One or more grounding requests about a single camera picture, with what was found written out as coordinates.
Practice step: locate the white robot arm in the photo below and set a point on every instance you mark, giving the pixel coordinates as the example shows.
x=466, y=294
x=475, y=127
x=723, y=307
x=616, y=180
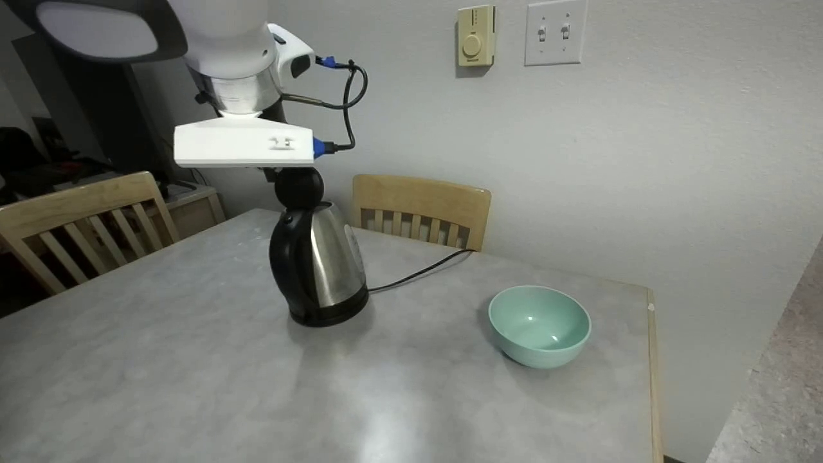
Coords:
x=237, y=58

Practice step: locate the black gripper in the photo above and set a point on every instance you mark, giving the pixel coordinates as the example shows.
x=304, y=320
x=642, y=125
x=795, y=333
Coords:
x=299, y=186

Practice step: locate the beige dimmer wall switch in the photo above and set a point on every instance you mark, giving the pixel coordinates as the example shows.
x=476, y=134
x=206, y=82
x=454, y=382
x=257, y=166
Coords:
x=476, y=35

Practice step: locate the mint green ceramic bowl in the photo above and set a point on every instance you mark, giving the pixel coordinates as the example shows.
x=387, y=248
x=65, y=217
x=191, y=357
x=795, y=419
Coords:
x=539, y=326

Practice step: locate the stainless steel electric kettle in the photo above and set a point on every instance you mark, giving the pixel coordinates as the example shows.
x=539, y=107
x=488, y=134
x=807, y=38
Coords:
x=318, y=265

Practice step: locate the left wooden slat chair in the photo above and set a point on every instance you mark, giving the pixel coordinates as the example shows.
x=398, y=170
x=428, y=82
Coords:
x=89, y=229

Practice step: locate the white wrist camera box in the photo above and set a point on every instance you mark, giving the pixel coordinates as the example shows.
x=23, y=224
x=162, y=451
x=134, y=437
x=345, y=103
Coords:
x=242, y=143

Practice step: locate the white double light switch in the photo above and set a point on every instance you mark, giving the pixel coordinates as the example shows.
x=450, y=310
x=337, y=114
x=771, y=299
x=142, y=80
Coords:
x=553, y=32

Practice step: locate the back wooden chair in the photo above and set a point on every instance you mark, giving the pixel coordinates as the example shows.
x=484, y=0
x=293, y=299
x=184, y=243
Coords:
x=421, y=208

